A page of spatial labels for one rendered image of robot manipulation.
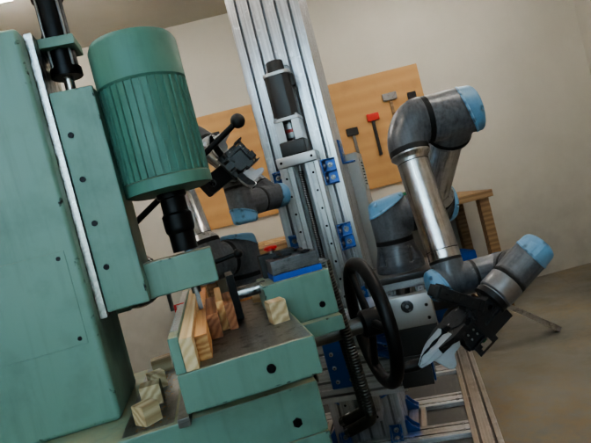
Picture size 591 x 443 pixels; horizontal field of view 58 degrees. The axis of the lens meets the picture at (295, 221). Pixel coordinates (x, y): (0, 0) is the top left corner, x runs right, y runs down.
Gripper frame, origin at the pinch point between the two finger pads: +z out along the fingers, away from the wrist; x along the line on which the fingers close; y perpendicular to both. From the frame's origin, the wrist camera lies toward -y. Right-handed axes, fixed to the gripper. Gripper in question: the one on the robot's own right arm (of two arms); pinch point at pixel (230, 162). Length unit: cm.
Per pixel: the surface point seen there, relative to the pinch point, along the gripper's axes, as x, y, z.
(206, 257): 11.6, -18.4, 15.7
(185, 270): 10.7, -23.1, 15.7
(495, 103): 91, 227, -282
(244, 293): 22.2, -18.0, 15.0
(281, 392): 36, -24, 34
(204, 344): 21, -27, 40
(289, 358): 30, -19, 44
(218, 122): -51, 51, -307
